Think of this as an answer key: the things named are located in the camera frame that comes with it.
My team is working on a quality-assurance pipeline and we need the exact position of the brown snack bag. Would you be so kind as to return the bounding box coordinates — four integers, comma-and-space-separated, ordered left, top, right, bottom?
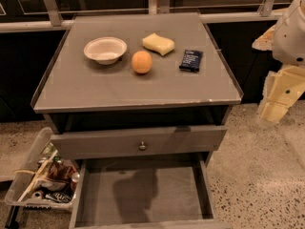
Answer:
41, 162, 76, 192

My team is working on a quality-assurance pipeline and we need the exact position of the clear plastic bin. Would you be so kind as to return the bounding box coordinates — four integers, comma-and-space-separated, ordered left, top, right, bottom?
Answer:
5, 128, 79, 210

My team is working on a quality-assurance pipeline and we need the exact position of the grey top drawer with knob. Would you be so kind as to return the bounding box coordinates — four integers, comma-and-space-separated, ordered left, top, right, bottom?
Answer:
51, 125, 227, 159

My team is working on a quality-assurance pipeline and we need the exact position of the grey drawer cabinet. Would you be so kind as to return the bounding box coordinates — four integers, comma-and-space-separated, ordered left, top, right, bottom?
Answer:
30, 12, 245, 164

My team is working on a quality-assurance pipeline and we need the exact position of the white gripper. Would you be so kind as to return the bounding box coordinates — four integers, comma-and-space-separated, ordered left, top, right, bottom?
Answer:
252, 0, 305, 123

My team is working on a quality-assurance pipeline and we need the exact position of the metal railing frame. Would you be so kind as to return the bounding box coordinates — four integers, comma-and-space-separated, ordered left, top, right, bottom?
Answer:
0, 0, 293, 33

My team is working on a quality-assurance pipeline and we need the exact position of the open grey middle drawer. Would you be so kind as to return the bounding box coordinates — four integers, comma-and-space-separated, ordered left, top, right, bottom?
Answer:
69, 153, 232, 229

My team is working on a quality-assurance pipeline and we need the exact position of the yellow sponge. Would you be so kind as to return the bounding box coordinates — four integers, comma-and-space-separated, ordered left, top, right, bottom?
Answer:
142, 33, 175, 56

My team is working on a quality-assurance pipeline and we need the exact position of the silver can in bin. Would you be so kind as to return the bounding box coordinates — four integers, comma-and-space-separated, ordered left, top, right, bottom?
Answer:
71, 172, 80, 185

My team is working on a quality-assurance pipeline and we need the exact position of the dark blue snack packet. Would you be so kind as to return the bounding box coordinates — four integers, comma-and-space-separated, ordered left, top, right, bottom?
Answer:
179, 50, 203, 73

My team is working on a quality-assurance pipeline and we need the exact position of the white paper bowl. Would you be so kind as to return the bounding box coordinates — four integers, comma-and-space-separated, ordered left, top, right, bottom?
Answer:
83, 37, 127, 65

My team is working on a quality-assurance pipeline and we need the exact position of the orange fruit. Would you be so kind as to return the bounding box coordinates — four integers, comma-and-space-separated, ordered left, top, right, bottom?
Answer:
132, 51, 153, 74

